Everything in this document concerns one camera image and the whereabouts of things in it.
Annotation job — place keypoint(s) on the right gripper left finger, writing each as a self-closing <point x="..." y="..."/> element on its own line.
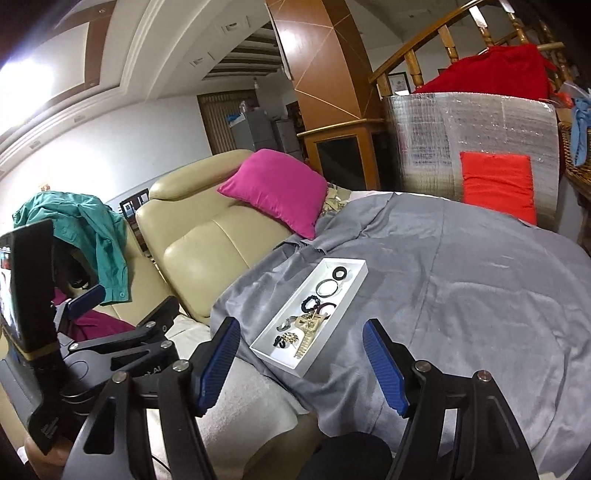
<point x="210" y="364"/>

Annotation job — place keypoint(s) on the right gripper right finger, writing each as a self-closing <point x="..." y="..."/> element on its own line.
<point x="392" y="364"/>

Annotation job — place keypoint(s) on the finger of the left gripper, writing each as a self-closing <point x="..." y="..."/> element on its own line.
<point x="163" y="315"/>
<point x="82" y="304"/>

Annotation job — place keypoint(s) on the cream hair claw clip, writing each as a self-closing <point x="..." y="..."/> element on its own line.
<point x="309" y="324"/>

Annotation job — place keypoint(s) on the gold metal wrist watch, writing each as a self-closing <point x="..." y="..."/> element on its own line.
<point x="287" y="324"/>

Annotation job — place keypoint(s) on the white jewelry tray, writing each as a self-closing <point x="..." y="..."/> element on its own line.
<point x="297" y="333"/>

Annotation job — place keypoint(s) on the maroon garment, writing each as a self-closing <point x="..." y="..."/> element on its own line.
<point x="93" y="325"/>

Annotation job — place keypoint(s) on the white towel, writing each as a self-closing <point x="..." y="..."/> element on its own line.
<point x="256" y="428"/>

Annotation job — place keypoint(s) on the teal green shirt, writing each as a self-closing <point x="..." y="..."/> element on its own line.
<point x="86" y="223"/>

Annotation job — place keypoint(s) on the beige leather sofa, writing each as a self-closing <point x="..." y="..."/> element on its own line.
<point x="199" y="243"/>

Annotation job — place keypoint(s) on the grey bed sheet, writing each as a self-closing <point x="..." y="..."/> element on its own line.
<point x="460" y="286"/>

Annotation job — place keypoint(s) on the magenta pillow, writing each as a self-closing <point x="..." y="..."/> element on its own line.
<point x="281" y="187"/>

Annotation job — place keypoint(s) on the red pillow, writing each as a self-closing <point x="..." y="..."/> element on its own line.
<point x="499" y="182"/>

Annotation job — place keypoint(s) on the grey refrigerator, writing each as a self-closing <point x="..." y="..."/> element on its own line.
<point x="253" y="130"/>

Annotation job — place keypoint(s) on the silver foil insulation board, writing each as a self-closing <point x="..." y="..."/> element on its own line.
<point x="429" y="131"/>

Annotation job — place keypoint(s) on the wooden cabinet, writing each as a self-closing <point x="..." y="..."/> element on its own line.
<point x="345" y="132"/>

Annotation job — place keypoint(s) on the red blanket on railing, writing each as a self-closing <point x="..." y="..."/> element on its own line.
<point x="517" y="71"/>

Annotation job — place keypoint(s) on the wooden stair railing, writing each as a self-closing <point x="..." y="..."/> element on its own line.
<point x="435" y="34"/>

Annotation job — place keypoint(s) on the phone on gripper mount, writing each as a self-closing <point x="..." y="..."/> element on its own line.
<point x="27" y="290"/>

